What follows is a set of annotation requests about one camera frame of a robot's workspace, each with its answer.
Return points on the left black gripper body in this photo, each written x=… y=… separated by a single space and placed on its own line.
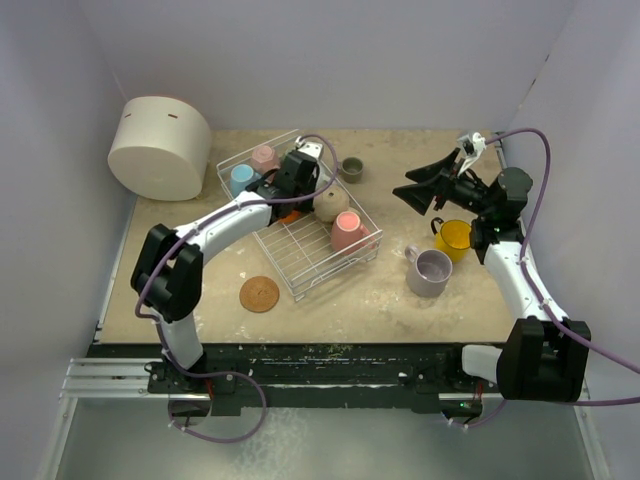
x=303 y=206

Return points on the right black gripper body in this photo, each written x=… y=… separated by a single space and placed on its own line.
x=466 y=192

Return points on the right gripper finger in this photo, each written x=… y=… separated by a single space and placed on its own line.
x=418 y=196
x=431 y=171

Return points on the orange cup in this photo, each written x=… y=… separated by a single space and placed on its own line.
x=291 y=217

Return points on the beige round mug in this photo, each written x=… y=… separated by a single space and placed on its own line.
x=332 y=202

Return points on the yellow cup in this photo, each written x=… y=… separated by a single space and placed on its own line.
x=452 y=237

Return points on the light blue mug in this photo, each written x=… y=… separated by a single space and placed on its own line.
x=241 y=176

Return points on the light pink mug white inside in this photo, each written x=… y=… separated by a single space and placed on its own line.
x=264 y=158

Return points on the coral pink mug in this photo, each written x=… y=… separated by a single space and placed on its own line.
x=349 y=234

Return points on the olive green small cup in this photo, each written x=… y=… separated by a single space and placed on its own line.
x=351 y=169

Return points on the lilac mug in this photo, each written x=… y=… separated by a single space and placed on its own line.
x=429 y=271

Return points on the pale grey white mug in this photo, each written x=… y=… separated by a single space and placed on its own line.
x=326 y=178

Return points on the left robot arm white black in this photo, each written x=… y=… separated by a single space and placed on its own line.
x=168 y=275

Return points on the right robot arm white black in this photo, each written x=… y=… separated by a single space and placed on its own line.
x=544 y=357

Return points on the round woven cork coaster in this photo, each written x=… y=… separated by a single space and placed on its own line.
x=259 y=294

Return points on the large white cylindrical container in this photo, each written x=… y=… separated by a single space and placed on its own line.
x=161 y=149

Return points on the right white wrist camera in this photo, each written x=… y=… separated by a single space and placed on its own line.
x=472 y=144

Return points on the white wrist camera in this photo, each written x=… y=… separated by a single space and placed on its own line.
x=311 y=148
x=472 y=144

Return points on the white wire dish rack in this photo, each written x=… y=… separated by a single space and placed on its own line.
x=301 y=251

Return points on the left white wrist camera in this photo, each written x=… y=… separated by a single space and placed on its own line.
x=311 y=148

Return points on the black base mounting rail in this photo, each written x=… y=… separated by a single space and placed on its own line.
x=422 y=378

